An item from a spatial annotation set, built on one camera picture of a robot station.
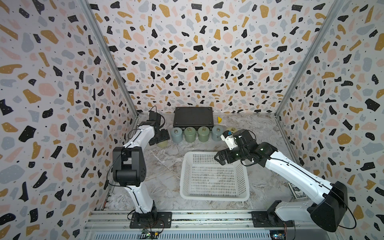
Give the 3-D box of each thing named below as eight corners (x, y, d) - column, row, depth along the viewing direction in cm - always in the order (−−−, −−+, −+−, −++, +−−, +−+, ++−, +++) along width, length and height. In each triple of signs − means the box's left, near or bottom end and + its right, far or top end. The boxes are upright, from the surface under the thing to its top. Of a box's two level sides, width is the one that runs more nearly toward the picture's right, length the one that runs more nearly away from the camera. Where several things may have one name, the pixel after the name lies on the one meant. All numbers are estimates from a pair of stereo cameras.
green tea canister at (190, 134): (184, 142, 107) (183, 134, 100) (185, 134, 111) (184, 126, 104) (195, 142, 107) (195, 134, 100) (196, 134, 111) (195, 126, 104)
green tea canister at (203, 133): (197, 142, 107) (197, 133, 100) (198, 134, 112) (197, 126, 104) (209, 142, 107) (209, 133, 100) (208, 134, 112) (209, 126, 104)
